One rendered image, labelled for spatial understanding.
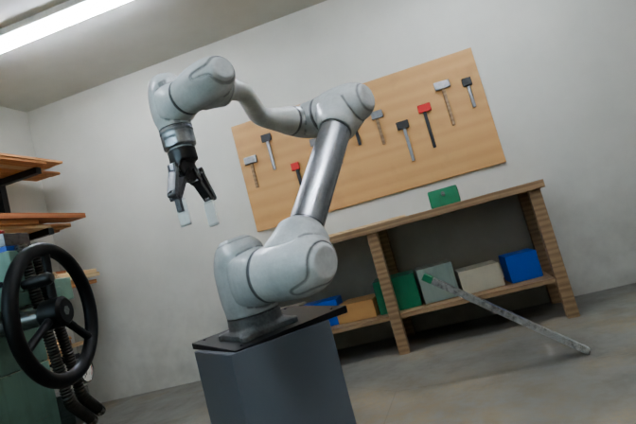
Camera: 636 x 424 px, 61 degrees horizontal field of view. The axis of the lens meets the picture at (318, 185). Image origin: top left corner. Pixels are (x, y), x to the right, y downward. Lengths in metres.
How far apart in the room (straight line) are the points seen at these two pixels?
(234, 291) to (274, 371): 0.24
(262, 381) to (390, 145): 3.00
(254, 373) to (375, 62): 3.28
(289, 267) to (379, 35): 3.27
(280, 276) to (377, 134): 2.96
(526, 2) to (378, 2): 1.11
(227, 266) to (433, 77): 3.05
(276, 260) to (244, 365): 0.27
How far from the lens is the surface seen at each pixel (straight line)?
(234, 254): 1.52
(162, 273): 4.84
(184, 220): 1.39
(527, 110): 4.29
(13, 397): 1.39
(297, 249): 1.36
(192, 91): 1.39
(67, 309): 1.22
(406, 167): 4.19
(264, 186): 4.42
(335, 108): 1.71
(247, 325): 1.54
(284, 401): 1.49
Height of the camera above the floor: 0.80
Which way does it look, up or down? 6 degrees up
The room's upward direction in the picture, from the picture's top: 15 degrees counter-clockwise
